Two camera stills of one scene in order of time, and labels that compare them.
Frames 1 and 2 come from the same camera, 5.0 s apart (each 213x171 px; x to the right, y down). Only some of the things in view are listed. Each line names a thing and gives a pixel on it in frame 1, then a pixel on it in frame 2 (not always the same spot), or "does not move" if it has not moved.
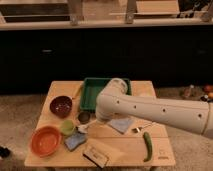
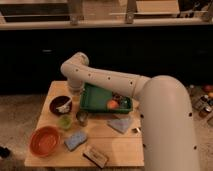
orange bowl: (45, 141) does not move
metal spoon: (137, 129) does not move
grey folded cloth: (120, 124) does not move
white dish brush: (84, 128) to (65, 108)
